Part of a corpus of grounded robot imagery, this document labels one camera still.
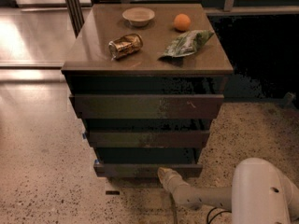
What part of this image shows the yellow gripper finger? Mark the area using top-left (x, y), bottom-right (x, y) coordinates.
top-left (158, 167), bottom-right (173, 186)

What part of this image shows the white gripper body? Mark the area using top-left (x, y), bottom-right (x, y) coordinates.
top-left (164, 171), bottom-right (191, 194)

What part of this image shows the brown bottom drawer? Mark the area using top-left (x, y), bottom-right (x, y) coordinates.
top-left (93, 163), bottom-right (203, 178)

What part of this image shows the brown drawer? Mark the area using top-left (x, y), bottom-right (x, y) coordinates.
top-left (70, 94), bottom-right (223, 119)
top-left (93, 163), bottom-right (203, 178)
top-left (85, 130), bottom-right (210, 148)

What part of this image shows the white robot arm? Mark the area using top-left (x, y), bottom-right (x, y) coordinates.
top-left (158, 158), bottom-right (299, 224)

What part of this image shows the brown middle drawer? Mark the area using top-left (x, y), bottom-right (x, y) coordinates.
top-left (85, 130), bottom-right (210, 148)

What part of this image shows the brown drawer cabinet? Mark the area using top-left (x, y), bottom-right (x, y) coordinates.
top-left (62, 5), bottom-right (233, 164)

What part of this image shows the brown top drawer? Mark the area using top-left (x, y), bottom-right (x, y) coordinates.
top-left (70, 94), bottom-right (223, 119)

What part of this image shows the crushed gold can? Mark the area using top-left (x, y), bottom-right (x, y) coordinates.
top-left (108, 34), bottom-right (143, 60)

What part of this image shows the green chip bag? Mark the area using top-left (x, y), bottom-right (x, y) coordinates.
top-left (160, 30), bottom-right (214, 59)

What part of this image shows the orange fruit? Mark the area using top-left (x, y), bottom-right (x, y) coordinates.
top-left (174, 14), bottom-right (191, 32)

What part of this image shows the white ceramic bowl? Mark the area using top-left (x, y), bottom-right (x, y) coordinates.
top-left (122, 7), bottom-right (155, 27)

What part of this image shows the black cable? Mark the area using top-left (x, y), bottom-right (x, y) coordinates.
top-left (206, 206), bottom-right (233, 224)

